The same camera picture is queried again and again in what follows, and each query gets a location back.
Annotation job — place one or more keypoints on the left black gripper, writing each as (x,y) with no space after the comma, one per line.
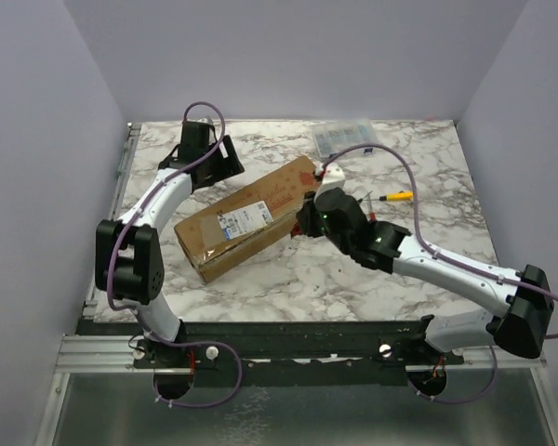
(230,165)

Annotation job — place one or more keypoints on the red utility knife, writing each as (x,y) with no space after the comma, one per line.
(296,230)

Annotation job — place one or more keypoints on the green black screwdriver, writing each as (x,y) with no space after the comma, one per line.
(367,200)

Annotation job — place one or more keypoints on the aluminium frame rail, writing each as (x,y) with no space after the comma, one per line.
(99,344)

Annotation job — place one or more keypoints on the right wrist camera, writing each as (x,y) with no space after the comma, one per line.
(329,177)

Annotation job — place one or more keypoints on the brown cardboard express box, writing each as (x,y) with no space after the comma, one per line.
(230,231)

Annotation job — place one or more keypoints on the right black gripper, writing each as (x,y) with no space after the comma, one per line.
(308,219)

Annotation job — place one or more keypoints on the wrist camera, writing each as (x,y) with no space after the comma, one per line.
(329,177)
(207,120)

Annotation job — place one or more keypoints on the yellow handled screwdriver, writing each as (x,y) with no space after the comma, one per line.
(397,197)

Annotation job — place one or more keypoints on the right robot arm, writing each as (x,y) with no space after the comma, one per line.
(514,309)

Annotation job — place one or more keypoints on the blue red screwdriver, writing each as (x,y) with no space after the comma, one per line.
(372,214)

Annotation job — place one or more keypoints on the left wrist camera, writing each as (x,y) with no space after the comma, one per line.
(207,120)

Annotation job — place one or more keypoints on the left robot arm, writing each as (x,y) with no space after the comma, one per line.
(129,265)

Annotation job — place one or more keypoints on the clear plastic screw organizer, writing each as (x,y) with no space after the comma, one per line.
(332,137)

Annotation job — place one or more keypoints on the black mounting rail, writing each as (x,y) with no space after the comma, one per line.
(209,368)

